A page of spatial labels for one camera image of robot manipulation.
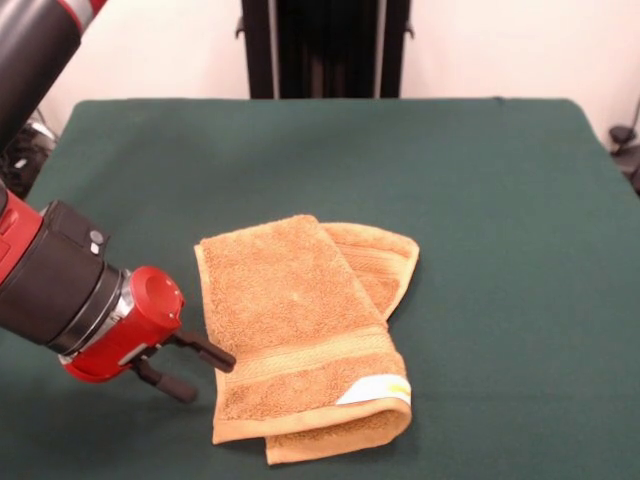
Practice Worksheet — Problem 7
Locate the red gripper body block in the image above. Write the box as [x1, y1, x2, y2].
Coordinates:
[58, 265, 186, 384]

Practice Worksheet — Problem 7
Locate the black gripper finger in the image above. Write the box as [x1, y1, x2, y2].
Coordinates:
[130, 358, 199, 404]
[172, 329, 237, 373]

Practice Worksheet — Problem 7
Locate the tan terry towel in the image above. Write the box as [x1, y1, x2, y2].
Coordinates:
[193, 214, 421, 466]

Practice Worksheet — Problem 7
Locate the dark green table cloth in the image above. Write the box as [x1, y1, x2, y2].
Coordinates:
[0, 98, 640, 480]

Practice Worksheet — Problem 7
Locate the black robot pedestal stand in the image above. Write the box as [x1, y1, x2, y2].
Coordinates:
[234, 0, 416, 100]

